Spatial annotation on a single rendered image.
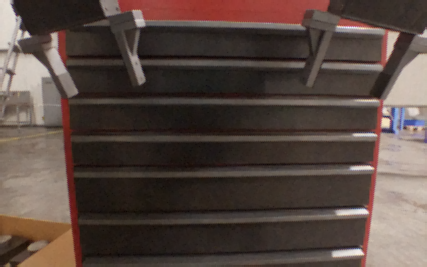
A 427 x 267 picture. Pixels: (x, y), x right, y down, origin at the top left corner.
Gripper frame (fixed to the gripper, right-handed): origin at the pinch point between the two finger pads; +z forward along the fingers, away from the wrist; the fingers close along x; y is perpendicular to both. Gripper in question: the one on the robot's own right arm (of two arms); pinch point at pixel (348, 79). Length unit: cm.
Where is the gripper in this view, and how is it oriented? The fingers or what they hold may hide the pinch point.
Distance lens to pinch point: 40.7
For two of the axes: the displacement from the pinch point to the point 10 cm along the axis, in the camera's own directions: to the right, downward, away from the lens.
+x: 9.9, 1.2, 1.2
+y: 0.4, 5.0, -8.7
